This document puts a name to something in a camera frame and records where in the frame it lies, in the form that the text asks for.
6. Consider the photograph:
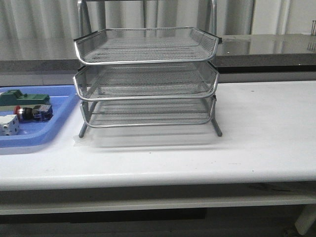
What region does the silver mesh tray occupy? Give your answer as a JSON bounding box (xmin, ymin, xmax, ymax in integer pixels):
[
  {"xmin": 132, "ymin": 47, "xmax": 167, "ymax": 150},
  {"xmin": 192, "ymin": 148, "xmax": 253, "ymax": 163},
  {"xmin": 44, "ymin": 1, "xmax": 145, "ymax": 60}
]
[
  {"xmin": 74, "ymin": 27, "xmax": 222, "ymax": 65},
  {"xmin": 80, "ymin": 96, "xmax": 216, "ymax": 128},
  {"xmin": 73, "ymin": 62, "xmax": 219, "ymax": 101}
]

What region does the red emergency stop button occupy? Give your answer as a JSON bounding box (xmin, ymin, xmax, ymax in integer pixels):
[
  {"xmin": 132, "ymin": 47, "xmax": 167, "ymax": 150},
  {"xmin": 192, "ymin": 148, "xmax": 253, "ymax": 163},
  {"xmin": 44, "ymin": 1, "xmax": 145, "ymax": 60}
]
[{"xmin": 13, "ymin": 104, "xmax": 53, "ymax": 122}]

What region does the blue plastic tray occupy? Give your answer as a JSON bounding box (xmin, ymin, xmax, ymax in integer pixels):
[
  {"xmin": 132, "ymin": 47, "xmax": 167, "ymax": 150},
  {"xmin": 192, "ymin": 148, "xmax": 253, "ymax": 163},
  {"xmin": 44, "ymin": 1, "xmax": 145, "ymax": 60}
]
[{"xmin": 0, "ymin": 85, "xmax": 79, "ymax": 148}]

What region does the white electrical module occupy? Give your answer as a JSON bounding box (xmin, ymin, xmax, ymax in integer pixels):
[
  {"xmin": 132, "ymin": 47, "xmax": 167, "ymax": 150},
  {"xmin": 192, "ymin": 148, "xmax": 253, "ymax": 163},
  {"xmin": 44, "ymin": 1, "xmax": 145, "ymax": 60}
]
[{"xmin": 0, "ymin": 115, "xmax": 20, "ymax": 136}]

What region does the green terminal block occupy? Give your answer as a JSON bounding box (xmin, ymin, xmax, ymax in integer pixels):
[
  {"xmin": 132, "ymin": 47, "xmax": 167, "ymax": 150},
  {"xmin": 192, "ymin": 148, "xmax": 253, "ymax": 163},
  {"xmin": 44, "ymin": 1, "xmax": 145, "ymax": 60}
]
[{"xmin": 0, "ymin": 89, "xmax": 50, "ymax": 106}]

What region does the dark grey back counter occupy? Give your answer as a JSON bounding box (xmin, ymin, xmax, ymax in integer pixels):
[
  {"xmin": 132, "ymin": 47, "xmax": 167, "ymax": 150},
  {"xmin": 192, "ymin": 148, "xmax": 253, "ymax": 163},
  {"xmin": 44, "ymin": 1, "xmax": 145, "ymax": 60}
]
[{"xmin": 0, "ymin": 34, "xmax": 316, "ymax": 74}]

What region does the white table leg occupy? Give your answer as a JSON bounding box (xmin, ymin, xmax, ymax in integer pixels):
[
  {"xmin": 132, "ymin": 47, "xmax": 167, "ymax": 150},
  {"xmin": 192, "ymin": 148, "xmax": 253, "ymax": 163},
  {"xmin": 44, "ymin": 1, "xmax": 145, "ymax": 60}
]
[{"xmin": 294, "ymin": 204, "xmax": 316, "ymax": 236}]

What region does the grey metal rack frame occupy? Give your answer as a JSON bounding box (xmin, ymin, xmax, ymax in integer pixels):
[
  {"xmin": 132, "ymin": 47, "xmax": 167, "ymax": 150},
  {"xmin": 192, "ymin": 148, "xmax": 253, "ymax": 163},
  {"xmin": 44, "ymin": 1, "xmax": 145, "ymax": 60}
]
[{"xmin": 77, "ymin": 0, "xmax": 223, "ymax": 138}]

